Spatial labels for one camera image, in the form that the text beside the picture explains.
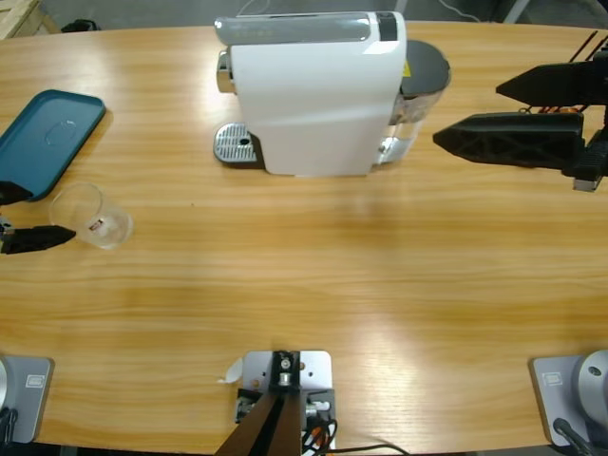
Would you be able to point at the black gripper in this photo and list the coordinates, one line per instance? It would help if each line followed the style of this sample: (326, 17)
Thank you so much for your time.
(594, 159)
(5, 223)

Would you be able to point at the clear drinking glass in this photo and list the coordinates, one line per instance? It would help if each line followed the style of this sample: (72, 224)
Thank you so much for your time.
(95, 223)

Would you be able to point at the copper orange coffee capsule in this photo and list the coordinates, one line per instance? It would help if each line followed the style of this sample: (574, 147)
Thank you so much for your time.
(567, 110)

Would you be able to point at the white capsule coffee machine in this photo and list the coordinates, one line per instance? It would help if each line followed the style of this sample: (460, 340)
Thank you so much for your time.
(313, 104)

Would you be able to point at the teal plastic tray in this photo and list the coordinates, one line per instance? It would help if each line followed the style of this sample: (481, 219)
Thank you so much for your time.
(47, 138)

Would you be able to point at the wooden pallet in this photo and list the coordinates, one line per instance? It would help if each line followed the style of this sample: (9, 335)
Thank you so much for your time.
(19, 16)

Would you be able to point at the black floor object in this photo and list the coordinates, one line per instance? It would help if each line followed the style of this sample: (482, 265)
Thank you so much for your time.
(81, 24)

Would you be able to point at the white tape piece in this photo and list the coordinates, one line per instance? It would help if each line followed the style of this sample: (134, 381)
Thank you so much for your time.
(233, 373)

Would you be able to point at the white metal frame leg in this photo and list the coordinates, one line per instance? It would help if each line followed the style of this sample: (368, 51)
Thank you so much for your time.
(518, 10)

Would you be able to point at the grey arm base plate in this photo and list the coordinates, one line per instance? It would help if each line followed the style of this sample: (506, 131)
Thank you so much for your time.
(28, 394)
(551, 394)

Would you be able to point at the white camera mount dark post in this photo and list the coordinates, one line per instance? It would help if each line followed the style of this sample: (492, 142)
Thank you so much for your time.
(313, 366)

